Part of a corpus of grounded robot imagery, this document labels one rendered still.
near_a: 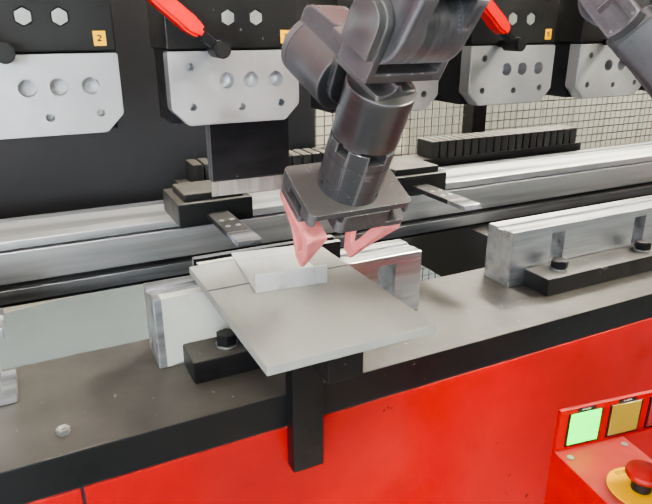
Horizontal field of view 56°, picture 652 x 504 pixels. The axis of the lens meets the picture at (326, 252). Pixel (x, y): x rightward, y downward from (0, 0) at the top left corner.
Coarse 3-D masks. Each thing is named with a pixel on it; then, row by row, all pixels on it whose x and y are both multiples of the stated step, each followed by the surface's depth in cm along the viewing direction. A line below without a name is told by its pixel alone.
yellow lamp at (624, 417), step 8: (640, 400) 77; (616, 408) 77; (624, 408) 77; (632, 408) 78; (640, 408) 78; (616, 416) 77; (624, 416) 78; (632, 416) 78; (616, 424) 78; (624, 424) 78; (632, 424) 79; (608, 432) 78; (616, 432) 78
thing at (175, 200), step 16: (176, 192) 98; (192, 192) 95; (208, 192) 95; (176, 208) 94; (192, 208) 94; (208, 208) 95; (224, 208) 96; (240, 208) 97; (192, 224) 95; (224, 224) 90; (240, 224) 89; (240, 240) 83; (256, 240) 84
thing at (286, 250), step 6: (288, 246) 81; (240, 252) 79; (246, 252) 79; (252, 252) 79; (258, 252) 79; (264, 252) 79; (270, 252) 79; (276, 252) 79; (282, 252) 79; (288, 252) 79; (294, 252) 79; (234, 258) 77; (240, 258) 77; (246, 258) 77; (252, 258) 77
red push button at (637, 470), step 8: (632, 464) 70; (640, 464) 70; (648, 464) 70; (632, 472) 69; (640, 472) 68; (648, 472) 68; (632, 480) 69; (640, 480) 68; (648, 480) 68; (632, 488) 70; (640, 488) 69; (648, 488) 69
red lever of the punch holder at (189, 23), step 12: (156, 0) 58; (168, 0) 59; (168, 12) 59; (180, 12) 60; (180, 24) 60; (192, 24) 60; (192, 36) 62; (204, 36) 62; (216, 48) 62; (228, 48) 62
